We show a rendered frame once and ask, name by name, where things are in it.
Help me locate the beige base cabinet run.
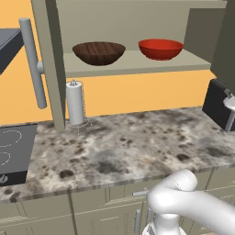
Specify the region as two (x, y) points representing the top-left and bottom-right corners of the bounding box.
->
(0, 193), (74, 235)

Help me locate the white paper towel roll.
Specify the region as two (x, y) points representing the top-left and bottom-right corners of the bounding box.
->
(65, 79), (94, 136)

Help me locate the brown wooden bowl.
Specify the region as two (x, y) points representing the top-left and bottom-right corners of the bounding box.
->
(72, 41), (127, 66)

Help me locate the beige drawer front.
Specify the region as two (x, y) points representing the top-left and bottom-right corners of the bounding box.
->
(108, 172), (213, 203)

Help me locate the red bowl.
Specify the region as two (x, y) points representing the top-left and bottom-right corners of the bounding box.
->
(138, 38), (185, 62)

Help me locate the black small appliance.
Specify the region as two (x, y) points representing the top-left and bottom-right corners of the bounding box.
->
(202, 78), (235, 131)

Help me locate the black hob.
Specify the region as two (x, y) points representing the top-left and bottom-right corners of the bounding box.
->
(0, 123), (39, 187)

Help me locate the dark grey range hood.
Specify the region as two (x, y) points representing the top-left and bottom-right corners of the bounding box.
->
(0, 28), (25, 76)

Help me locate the grey drawer handle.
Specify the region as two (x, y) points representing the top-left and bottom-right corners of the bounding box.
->
(132, 189), (151, 197)

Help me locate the beige cabinet door with handle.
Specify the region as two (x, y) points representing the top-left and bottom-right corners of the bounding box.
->
(30, 0), (67, 133)

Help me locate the beige wall cabinet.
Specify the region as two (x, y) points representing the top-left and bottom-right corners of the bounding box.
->
(45, 0), (229, 79)

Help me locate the grey bar door handle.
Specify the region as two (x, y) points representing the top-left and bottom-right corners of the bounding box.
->
(18, 17), (49, 110)

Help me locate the grey base door handle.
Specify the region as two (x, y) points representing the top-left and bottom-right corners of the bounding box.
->
(145, 207), (153, 228)
(134, 208), (142, 235)

